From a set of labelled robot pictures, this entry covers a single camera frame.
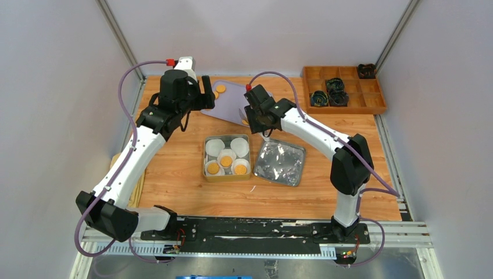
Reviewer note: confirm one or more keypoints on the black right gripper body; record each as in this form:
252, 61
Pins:
256, 122

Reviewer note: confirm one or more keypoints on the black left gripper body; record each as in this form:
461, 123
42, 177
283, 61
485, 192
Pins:
196, 100

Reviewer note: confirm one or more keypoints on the silver tin lid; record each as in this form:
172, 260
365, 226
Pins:
280, 162

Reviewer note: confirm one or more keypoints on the metal tongs grey handle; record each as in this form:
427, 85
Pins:
265, 135

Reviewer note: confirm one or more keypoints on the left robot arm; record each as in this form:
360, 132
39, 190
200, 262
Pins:
105, 208

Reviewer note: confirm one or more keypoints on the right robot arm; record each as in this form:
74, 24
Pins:
351, 162

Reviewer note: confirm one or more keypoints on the lavender plastic tray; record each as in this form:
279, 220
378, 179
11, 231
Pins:
227, 105

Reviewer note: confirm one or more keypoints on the white paper cup top-right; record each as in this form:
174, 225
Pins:
240, 147

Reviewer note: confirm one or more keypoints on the white paper cup bottom-right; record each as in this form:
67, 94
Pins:
240, 161

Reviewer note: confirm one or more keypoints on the white paper cup centre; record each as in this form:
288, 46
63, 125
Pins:
227, 152

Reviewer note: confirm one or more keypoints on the white paper cup top-left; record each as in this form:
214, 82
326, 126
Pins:
213, 147

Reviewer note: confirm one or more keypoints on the gold cookie tin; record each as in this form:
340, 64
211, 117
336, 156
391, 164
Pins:
228, 177

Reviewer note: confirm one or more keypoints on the white paper cup bottom-left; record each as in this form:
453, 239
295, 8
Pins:
220, 173

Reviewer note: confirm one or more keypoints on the rolled dark tie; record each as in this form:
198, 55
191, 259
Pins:
338, 98

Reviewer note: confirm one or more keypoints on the rolled green blue tie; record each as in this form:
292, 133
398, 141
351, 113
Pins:
334, 84

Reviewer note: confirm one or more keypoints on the wooden compartment tray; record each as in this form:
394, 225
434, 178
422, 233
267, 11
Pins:
365, 95

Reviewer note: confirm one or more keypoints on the rolled dark tie corner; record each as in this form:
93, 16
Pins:
366, 71

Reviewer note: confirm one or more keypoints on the aluminium frame rail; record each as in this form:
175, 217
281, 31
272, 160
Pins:
111, 20

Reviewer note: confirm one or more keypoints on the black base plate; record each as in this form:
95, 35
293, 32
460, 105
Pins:
257, 236

